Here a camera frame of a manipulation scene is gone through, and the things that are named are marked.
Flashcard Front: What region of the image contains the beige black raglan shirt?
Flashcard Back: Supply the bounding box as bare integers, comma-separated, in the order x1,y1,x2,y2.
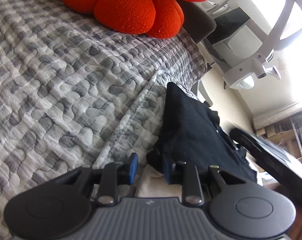
135,82,257,198

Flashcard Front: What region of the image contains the wooden shelf unit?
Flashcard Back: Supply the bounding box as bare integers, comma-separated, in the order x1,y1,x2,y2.
253,107,302,163

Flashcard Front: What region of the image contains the grey checkered bed quilt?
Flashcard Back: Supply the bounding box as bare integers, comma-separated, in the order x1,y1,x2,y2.
0,0,207,239

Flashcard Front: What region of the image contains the dark bed headboard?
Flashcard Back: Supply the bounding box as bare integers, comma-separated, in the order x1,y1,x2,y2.
176,0,216,43

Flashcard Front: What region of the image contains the white office chair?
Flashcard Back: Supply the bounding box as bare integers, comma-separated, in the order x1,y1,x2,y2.
203,0,302,112

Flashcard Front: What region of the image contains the lower red pumpkin cushion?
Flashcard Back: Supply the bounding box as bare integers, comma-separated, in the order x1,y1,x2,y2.
62,0,184,38

